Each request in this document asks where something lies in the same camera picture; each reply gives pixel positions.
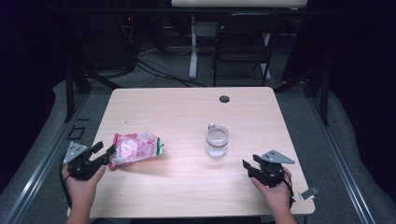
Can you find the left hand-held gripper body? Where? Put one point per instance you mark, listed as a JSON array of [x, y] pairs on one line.
[[77, 161]]

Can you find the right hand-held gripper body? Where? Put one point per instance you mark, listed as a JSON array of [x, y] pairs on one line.
[[271, 174]]

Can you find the pink white plastic snack bag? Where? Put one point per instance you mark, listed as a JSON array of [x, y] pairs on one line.
[[137, 149]]

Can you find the clear plastic cup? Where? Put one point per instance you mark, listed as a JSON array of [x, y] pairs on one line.
[[217, 141]]

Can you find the person's right hand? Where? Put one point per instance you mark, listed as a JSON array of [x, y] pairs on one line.
[[278, 197]]

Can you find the person's left hand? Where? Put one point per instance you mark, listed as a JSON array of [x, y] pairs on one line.
[[81, 193]]

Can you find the black tape square outline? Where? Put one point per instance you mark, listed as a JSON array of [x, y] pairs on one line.
[[69, 137]]

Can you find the short black tape strip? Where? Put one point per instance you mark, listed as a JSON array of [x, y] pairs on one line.
[[82, 119]]

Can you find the grey tape piece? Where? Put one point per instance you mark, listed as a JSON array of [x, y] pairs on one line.
[[309, 193]]

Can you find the black metal stand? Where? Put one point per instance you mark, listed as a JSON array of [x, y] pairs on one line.
[[70, 93], [324, 99]]

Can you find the round dark table grommet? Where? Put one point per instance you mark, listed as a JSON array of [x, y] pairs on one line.
[[224, 99]]

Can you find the black equipment cabinet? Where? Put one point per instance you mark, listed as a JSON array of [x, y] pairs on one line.
[[102, 43]]

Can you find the black metal crossbar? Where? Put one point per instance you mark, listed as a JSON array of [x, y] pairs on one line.
[[124, 10]]

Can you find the grey box under desk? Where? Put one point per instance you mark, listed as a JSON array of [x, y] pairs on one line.
[[206, 29]]

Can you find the white desk with white legs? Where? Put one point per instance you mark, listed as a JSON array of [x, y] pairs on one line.
[[236, 3]]

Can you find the aluminium floor rail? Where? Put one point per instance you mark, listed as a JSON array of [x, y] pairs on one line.
[[46, 155], [339, 158]]

